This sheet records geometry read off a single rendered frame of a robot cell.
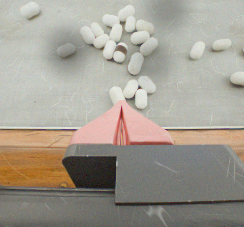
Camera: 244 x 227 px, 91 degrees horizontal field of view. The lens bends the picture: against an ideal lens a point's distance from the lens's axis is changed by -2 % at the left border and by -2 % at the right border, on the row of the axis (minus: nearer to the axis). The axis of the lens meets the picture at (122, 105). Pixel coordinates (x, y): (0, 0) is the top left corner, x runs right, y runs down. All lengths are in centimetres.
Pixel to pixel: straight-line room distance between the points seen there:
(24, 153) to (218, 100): 30
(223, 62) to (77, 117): 28
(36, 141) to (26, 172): 4
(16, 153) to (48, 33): 22
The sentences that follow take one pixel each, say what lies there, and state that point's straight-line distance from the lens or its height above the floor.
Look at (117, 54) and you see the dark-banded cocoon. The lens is 22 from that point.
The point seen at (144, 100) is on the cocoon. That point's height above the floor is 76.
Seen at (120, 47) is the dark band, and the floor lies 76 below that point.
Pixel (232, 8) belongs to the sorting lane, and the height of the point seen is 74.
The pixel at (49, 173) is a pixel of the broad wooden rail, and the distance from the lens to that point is 20.
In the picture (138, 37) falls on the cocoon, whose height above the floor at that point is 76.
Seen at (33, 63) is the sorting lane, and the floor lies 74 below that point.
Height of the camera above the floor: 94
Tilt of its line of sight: 76 degrees down
